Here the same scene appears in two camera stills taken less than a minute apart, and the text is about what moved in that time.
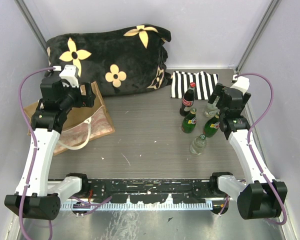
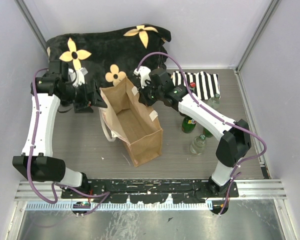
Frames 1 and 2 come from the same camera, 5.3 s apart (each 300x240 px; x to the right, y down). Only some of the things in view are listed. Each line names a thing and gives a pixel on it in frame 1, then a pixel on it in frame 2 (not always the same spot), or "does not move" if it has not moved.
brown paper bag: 84,125 → 126,118
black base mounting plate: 140,191 does not move
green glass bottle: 189,122 does not move
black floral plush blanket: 129,61 does not move
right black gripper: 219,91 → 143,98
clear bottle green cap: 198,145 does not move
